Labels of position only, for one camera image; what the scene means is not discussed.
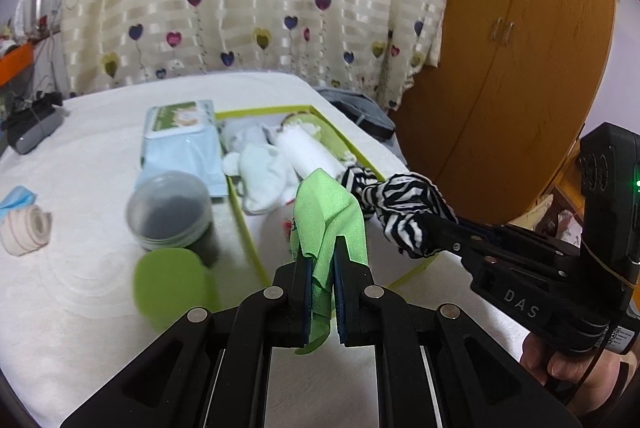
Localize black grey device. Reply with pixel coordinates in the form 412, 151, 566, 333
4, 105, 65, 155

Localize green cloth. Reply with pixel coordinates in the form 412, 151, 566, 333
289, 168, 369, 357

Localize white socks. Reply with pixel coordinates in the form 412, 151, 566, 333
222, 143, 302, 215

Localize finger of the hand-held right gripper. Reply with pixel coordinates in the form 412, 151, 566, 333
422, 224, 482, 262
439, 213, 507, 242

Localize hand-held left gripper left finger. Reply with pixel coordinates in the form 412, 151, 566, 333
60, 253, 316, 428

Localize blue face mask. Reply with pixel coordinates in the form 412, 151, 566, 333
0, 185, 40, 222

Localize wet wipes packet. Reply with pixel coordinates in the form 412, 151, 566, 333
137, 99, 229, 200

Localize green rimmed white box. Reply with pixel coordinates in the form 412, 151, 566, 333
214, 104, 442, 293

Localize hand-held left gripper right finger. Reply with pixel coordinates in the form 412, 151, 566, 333
332, 235, 583, 428

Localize wooden wardrobe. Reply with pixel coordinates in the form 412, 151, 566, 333
387, 0, 619, 225

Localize zebra striped cloth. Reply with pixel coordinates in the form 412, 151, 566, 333
340, 165, 459, 260

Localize grey plush sock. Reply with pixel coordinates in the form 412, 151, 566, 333
220, 123, 277, 155

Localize orange tray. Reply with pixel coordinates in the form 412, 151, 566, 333
0, 42, 34, 87

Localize green white plush toy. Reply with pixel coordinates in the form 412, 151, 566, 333
278, 113, 325, 142

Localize clear jar with grey lid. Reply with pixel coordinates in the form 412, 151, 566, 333
125, 170, 221, 267

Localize grey cloth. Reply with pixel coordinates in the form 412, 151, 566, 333
317, 88, 397, 142

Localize beige bandage roll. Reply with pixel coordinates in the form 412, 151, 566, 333
0, 204, 54, 255

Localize green round lid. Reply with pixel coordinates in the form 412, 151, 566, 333
132, 248, 221, 332

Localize white fluffy roll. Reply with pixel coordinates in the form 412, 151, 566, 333
275, 128, 352, 190

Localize person's right hand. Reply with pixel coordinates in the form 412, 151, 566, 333
519, 333, 640, 411

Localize black cables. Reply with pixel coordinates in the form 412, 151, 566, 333
10, 90, 64, 119

